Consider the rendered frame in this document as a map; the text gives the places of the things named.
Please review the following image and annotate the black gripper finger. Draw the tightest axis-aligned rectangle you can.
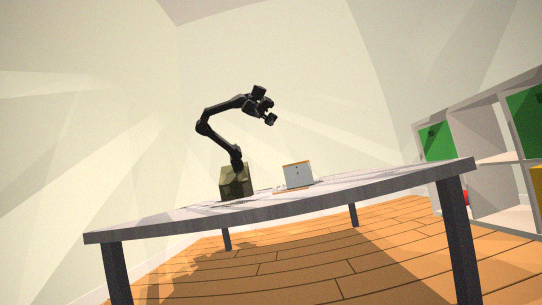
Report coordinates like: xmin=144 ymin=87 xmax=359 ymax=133
xmin=245 ymin=103 xmax=260 ymax=119
xmin=265 ymin=114 xmax=276 ymax=126

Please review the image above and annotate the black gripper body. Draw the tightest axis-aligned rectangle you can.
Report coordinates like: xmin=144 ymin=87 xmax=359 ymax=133
xmin=241 ymin=99 xmax=278 ymax=122

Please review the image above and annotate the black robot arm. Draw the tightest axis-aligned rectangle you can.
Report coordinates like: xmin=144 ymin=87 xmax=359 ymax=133
xmin=195 ymin=85 xmax=275 ymax=173

